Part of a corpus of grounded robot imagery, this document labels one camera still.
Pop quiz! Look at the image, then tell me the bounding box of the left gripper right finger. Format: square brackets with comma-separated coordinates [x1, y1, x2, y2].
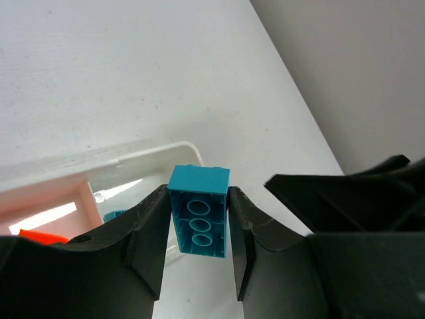
[228, 187, 424, 318]

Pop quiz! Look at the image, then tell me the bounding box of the teal long lego brick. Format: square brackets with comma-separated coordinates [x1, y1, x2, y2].
[167, 165, 230, 258]

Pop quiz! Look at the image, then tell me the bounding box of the teal square lego brick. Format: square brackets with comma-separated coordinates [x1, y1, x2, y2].
[103, 210, 126, 223]

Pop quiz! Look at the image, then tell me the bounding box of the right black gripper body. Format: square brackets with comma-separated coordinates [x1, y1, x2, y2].
[265, 155, 424, 233]

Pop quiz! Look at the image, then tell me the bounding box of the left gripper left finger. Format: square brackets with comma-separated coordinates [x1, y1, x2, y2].
[1, 185, 171, 318]

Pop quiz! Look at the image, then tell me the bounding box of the orange round lego piece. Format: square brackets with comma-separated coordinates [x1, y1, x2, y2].
[19, 229, 69, 245]

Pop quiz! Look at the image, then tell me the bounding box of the white three-compartment tray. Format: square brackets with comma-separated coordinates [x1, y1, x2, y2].
[1, 140, 203, 239]

